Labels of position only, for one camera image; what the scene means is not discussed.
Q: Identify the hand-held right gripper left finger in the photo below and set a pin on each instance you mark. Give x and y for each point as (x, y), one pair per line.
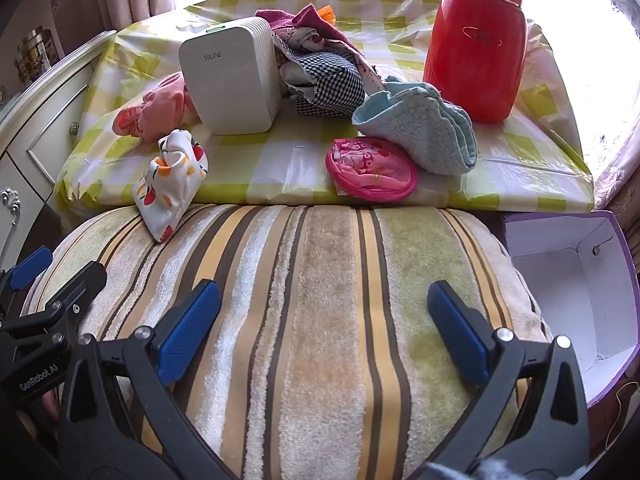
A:
(187, 330)

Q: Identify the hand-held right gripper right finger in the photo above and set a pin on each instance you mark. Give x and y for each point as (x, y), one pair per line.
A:
(460, 335)

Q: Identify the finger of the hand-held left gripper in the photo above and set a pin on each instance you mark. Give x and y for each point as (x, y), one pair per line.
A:
(31, 267)
(75, 285)

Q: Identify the black white houndstooth cloth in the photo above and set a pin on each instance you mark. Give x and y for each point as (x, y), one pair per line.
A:
(330, 85)

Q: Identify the white purple cardboard box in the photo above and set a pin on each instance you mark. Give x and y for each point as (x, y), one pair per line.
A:
(550, 280)

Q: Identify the striped terry towel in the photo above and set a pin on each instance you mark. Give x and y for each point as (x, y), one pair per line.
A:
(320, 320)

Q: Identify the white cherry print pouch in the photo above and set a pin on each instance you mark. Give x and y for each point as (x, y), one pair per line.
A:
(170, 185)

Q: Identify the white dresser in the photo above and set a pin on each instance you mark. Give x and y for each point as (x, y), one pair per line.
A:
(45, 125)

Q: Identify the round dresser drawer knob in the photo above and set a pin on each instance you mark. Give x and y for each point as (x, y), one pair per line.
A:
(74, 128)

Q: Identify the pink knit cloth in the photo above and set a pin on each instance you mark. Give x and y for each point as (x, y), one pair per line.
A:
(150, 110)

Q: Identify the pink round printed pouch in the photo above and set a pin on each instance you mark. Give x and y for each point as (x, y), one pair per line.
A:
(372, 165)

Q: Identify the yellow white checked tablecloth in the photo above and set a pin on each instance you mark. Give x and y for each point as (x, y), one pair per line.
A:
(280, 160)

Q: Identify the dark glass jar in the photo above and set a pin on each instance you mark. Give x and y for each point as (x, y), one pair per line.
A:
(42, 47)
(26, 65)

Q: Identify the light blue terry towel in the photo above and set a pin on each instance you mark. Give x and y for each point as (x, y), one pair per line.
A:
(425, 130)

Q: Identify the white ribbed appliance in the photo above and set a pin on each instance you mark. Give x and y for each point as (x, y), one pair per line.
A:
(230, 75)

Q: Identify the red thermos flask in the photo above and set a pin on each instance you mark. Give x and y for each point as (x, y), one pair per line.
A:
(475, 45)

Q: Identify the pile of mixed cloth items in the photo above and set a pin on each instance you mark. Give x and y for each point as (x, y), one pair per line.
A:
(295, 45)

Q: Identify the magenta cloth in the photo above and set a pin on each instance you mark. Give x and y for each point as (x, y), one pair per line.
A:
(310, 20)

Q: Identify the orange cloth piece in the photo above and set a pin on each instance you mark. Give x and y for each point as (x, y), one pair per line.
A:
(327, 13)

